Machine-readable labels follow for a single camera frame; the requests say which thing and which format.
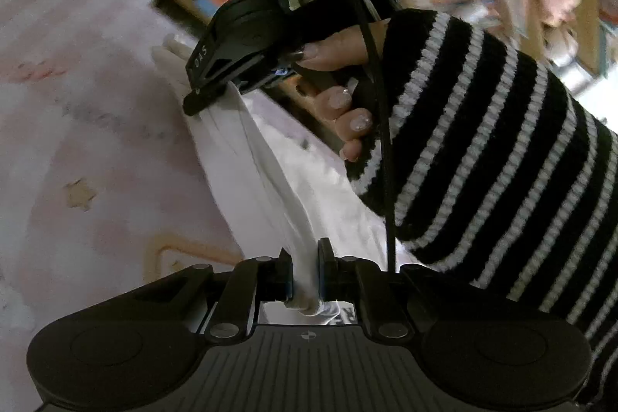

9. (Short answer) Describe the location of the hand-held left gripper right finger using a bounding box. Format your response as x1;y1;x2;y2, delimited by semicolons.
316;237;476;340

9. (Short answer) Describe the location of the white t-shirt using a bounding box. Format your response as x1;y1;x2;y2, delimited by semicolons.
152;33;421;321

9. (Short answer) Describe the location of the pink checked cartoon desk mat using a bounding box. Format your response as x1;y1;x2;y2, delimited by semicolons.
0;0;421;345

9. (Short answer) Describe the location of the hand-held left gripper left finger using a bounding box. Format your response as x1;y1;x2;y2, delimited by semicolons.
113;248;294;344

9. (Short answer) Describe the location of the person's right hand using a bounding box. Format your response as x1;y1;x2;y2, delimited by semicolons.
292;19;392;162

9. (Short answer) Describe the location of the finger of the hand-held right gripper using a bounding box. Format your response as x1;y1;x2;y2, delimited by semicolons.
182;49;293;116

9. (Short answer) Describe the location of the black cable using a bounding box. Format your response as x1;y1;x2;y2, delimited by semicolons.
316;0;401;273

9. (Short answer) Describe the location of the person's striped sleeve right forearm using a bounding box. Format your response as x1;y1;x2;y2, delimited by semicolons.
345;9;618;408

